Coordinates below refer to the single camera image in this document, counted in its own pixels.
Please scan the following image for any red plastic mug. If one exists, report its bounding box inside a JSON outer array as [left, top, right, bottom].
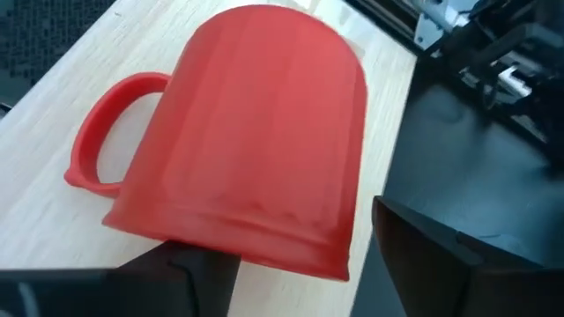
[[63, 4, 368, 283]]

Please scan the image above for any white metal bracket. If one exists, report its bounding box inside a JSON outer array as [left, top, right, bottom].
[[412, 0, 469, 50]]

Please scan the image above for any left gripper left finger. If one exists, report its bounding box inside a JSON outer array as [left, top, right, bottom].
[[0, 240, 242, 317]]

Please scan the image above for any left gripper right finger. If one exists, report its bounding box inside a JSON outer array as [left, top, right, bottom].
[[372, 195, 564, 317]]

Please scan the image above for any black aluminium table frame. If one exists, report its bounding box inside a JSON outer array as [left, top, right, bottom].
[[344, 0, 424, 56]]

